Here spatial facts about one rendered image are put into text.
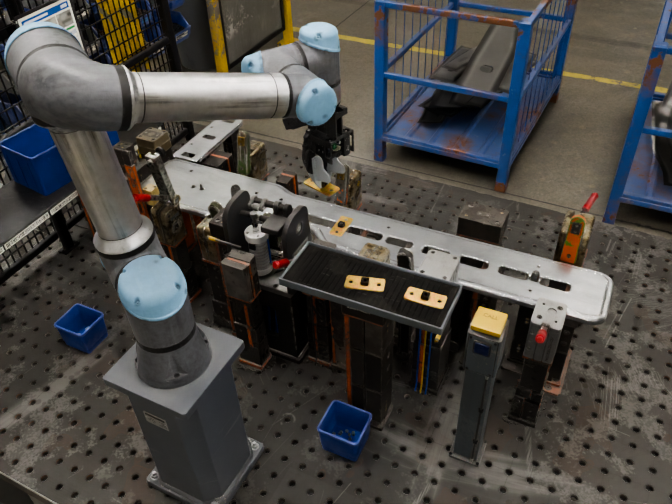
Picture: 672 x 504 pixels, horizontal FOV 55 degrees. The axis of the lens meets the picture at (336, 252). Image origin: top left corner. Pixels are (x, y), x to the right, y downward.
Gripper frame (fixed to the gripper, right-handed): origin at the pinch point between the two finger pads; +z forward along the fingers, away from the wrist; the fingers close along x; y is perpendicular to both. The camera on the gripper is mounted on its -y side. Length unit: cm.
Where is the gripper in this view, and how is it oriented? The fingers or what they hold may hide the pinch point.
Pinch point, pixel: (321, 179)
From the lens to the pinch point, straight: 146.5
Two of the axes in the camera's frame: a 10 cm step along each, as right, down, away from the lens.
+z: 0.4, 7.6, 6.5
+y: 7.3, 4.2, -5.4
